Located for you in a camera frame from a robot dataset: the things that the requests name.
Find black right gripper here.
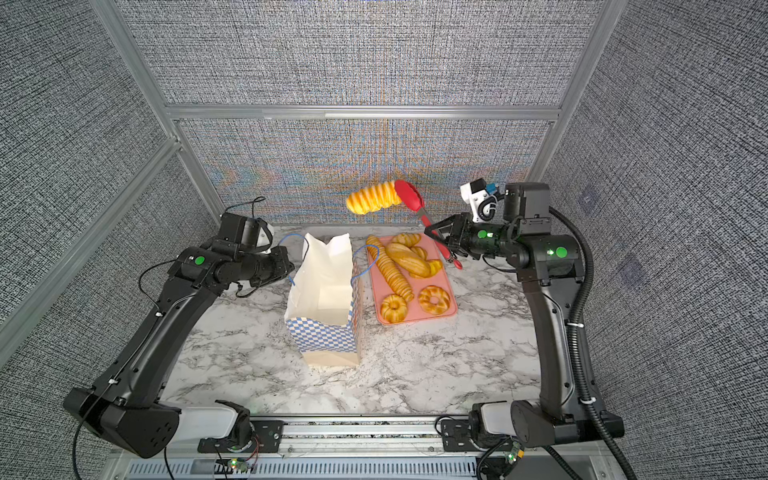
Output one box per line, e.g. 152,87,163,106
430,213,523,260

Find red silicone kitchen tongs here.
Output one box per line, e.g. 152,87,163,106
394,179,463,270

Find ring bread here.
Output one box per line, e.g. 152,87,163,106
418,285,451,316
379,294,408,324

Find checkered paper bread bag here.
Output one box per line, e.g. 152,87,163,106
284,232,372,367

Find ridged spiral bread roll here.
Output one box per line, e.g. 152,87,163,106
346,181,402,215

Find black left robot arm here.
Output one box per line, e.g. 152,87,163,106
63,240,294,458

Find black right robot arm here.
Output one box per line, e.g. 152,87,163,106
425,208,625,451

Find small yellow bread piece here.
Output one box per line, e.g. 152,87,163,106
426,259,443,278

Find oval french bread loaf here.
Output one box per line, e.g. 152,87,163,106
385,242,431,278

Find long twisted bread stick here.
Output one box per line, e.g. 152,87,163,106
366,235,414,302

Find croissant at tray back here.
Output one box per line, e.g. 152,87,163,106
391,232,421,248

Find pink plastic tray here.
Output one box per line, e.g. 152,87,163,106
369,234,458,326

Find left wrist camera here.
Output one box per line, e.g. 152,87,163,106
215,212,274,253

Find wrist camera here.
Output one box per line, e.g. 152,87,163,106
215,212,274,253
459,178,552,224

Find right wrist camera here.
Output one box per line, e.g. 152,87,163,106
459,178,552,224

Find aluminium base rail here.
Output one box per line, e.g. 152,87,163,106
101,413,631,480

